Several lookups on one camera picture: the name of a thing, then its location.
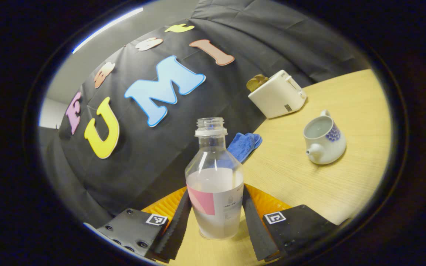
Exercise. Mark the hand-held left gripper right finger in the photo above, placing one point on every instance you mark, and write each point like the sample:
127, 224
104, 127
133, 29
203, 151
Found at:
255, 229

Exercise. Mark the brown bread slice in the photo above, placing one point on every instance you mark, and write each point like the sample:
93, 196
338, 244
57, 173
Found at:
252, 85
261, 78

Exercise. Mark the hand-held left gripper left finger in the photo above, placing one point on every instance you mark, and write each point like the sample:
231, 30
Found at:
178, 229

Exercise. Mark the clear plastic water bottle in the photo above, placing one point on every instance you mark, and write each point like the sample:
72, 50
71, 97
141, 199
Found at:
213, 184

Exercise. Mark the cream white toaster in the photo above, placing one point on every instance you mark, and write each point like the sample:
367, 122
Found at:
276, 98

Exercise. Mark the blue folded towel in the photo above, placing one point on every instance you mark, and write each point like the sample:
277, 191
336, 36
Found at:
244, 146

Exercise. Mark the black backdrop cloth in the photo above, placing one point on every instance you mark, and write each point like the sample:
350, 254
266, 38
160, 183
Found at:
142, 166

